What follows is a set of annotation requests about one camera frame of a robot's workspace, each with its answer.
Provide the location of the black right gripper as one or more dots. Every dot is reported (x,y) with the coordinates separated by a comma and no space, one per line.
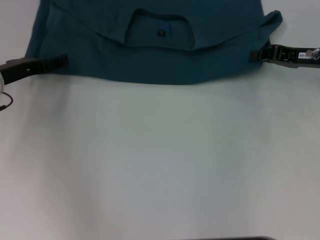
(295,56)

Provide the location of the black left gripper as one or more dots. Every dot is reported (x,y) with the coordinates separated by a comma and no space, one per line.
(17,68)

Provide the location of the teal T-shirt with FREE print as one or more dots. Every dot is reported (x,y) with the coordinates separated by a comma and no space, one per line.
(150,62)

